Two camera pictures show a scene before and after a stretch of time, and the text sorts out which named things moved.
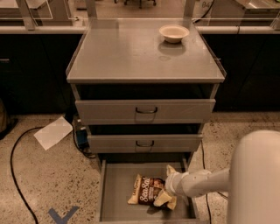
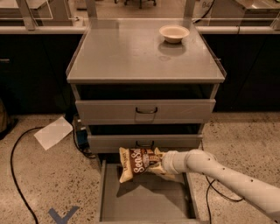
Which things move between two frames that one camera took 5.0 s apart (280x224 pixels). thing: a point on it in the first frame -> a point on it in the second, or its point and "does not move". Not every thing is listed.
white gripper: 176,183 -> 168,163
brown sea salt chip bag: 145,190 -> 135,161
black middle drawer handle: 140,145 does not move
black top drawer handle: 139,111 does not move
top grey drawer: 145,111 does not move
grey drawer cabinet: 143,89 does not move
